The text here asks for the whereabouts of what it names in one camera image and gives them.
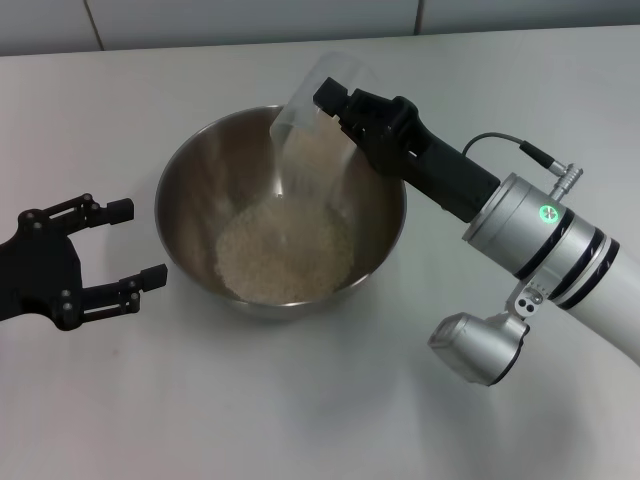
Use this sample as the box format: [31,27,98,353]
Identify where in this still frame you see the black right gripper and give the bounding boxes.
[313,76,501,224]

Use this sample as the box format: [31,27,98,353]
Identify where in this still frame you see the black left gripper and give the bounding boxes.
[0,194,169,331]

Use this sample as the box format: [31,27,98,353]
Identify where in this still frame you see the clear plastic measuring cup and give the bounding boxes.
[268,51,371,221]

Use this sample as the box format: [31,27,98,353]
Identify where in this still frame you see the stainless steel mixing bowl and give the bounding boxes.
[153,104,409,322]

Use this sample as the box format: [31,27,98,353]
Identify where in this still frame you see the white rice grains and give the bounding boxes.
[214,117,359,305]

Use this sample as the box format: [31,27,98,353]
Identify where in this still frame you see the white partition panel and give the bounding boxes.
[82,0,421,51]
[414,0,640,39]
[0,0,104,57]

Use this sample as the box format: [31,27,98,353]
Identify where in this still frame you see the grey right arm cable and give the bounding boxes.
[460,132,576,204]

